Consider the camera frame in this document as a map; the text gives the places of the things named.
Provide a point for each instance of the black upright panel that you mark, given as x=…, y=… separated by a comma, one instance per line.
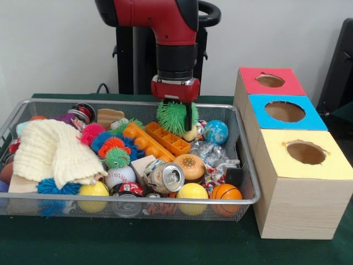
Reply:
x=339, y=63

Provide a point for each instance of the plain wooden block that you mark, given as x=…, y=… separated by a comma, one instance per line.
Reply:
x=20, y=186

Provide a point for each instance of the orange plush toy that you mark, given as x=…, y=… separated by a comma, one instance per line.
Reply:
x=98, y=176

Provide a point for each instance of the white baseball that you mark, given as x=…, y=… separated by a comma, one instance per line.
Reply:
x=120, y=176

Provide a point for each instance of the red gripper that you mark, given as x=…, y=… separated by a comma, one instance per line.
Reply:
x=176, y=91

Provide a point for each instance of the side table with green cloth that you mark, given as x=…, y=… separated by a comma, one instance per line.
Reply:
x=344, y=113

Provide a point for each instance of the crushed clear plastic bottle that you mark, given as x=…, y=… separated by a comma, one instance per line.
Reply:
x=205, y=150

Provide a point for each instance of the cream waffle cloth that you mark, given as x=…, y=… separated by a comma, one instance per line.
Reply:
x=55, y=149

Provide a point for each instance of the mint knitted cloth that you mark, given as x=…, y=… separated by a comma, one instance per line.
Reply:
x=20, y=128

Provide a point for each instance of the blue spiky ball with eyes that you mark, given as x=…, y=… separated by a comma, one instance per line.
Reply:
x=49, y=186

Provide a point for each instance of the orange toy basketball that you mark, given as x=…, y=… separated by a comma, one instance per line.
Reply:
x=226, y=191

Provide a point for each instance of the brown toy football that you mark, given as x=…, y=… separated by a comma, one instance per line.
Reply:
x=7, y=172

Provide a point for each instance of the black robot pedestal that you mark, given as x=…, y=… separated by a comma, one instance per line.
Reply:
x=124, y=55

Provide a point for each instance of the opened silver drink can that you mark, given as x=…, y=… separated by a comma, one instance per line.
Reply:
x=164, y=176

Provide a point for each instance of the wooden box with three holes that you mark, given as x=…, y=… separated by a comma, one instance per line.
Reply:
x=298, y=209

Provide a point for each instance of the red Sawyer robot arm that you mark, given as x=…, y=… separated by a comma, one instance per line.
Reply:
x=165, y=22

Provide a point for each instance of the green spiky rubber ball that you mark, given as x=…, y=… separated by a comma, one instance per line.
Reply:
x=172, y=117

